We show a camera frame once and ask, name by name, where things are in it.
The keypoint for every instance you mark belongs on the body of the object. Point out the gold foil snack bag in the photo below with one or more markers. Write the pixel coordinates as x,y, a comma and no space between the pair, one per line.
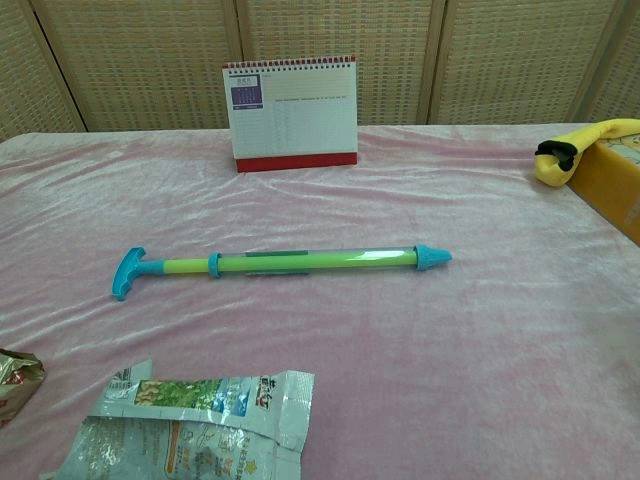
17,385

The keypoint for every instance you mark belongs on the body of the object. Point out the yellow plush toy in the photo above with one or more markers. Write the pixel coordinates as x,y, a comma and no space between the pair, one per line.
550,172

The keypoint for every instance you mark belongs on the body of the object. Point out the green and blue water pump toy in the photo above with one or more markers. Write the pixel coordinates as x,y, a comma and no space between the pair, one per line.
300,260

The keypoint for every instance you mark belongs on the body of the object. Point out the pink velvet tablecloth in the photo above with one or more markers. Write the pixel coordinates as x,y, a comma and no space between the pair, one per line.
400,350

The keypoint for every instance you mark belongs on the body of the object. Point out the yellow cardboard box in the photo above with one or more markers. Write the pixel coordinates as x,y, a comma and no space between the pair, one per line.
610,185

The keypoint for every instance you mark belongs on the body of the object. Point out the woven folding screen panel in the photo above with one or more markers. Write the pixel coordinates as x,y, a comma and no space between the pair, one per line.
625,65
25,75
150,65
520,60
380,50

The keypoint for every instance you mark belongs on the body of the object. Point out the white printed plastic bag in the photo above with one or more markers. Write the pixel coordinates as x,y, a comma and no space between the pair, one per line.
200,425

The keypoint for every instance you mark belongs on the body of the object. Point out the red white desk calendar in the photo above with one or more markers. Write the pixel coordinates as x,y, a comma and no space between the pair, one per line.
300,125

